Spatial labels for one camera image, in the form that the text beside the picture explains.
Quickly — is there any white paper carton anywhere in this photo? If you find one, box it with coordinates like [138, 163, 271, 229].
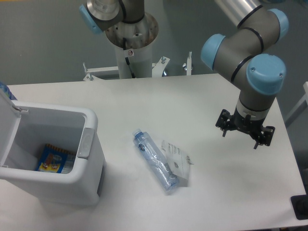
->
[161, 140, 193, 187]

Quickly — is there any white pedestal base frame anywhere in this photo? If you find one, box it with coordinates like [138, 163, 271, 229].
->
[83, 51, 193, 81]

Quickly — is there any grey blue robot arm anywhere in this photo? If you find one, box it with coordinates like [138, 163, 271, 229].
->
[79, 0, 289, 146]

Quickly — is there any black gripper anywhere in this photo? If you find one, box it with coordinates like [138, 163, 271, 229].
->
[215, 109, 275, 149]

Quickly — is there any blue patterned object at left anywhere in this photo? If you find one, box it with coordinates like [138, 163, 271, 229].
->
[0, 82, 17, 100]

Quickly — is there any white frame at right edge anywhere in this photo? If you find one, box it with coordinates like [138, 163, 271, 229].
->
[285, 82, 308, 128]

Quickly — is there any black pedestal cable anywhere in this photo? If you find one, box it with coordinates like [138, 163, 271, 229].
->
[122, 37, 136, 79]

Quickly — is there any blue orange snack wrapper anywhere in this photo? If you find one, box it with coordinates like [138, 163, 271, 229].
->
[35, 144, 76, 174]

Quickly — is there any white plastic trash can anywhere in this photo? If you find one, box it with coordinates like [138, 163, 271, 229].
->
[0, 92, 105, 205]

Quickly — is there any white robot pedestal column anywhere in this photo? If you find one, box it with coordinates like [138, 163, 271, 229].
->
[105, 13, 159, 79]

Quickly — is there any clear plastic water bottle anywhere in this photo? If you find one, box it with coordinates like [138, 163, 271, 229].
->
[133, 129, 179, 192]

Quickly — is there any black table clamp mount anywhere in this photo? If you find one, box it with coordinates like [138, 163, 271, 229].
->
[291, 194, 308, 220]

